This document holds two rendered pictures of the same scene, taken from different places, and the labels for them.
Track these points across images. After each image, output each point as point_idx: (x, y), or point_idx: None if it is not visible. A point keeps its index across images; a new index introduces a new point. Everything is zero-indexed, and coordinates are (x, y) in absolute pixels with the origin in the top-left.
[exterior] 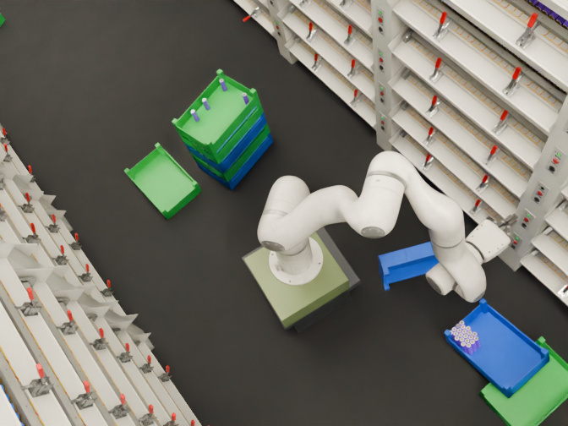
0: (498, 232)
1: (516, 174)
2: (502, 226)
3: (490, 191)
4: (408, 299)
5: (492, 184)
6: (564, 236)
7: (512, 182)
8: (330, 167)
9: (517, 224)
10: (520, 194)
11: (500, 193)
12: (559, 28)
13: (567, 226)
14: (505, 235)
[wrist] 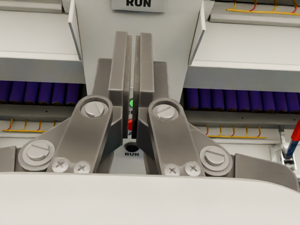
0: (150, 214)
1: (14, 12)
2: (113, 153)
3: (10, 145)
4: None
5: (2, 129)
6: (271, 69)
7: (20, 35)
8: None
9: (115, 160)
10: (69, 17)
11: (34, 134)
12: None
13: (253, 43)
14: (236, 181)
